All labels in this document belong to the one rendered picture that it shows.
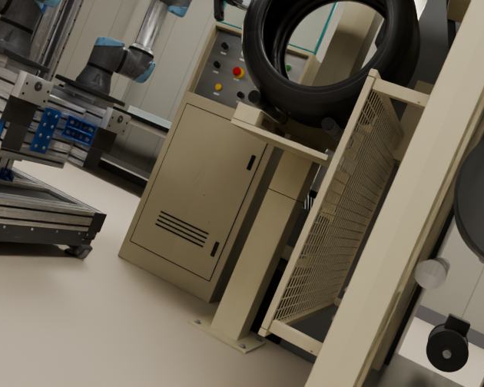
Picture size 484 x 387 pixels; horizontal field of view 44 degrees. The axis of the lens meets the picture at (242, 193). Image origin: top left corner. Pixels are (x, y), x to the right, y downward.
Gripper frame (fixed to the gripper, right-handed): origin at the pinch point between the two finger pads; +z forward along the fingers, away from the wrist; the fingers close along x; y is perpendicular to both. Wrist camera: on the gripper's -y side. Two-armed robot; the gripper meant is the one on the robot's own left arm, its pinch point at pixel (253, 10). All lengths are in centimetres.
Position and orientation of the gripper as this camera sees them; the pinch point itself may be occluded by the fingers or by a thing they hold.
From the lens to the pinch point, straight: 228.7
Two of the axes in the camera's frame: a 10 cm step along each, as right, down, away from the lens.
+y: 4.8, -8.7, -0.7
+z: 8.1, 4.8, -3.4
